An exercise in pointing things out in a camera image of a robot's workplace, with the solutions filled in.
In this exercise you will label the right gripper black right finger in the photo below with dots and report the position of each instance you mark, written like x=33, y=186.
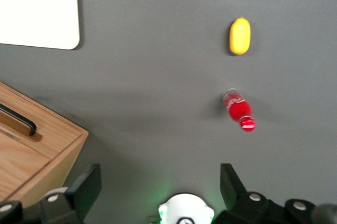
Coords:
x=237, y=203

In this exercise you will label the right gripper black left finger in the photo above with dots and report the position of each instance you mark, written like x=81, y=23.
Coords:
x=79, y=195

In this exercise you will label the small red coke bottle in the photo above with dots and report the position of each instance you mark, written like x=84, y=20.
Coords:
x=238, y=109

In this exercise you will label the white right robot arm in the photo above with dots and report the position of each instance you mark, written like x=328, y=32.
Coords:
x=184, y=205

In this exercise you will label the white rectangular tray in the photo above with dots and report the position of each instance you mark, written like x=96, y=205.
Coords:
x=37, y=8

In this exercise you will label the wooden drawer cabinet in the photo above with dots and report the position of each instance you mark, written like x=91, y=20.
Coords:
x=26, y=166

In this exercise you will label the yellow lemon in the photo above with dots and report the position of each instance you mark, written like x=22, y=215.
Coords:
x=239, y=36

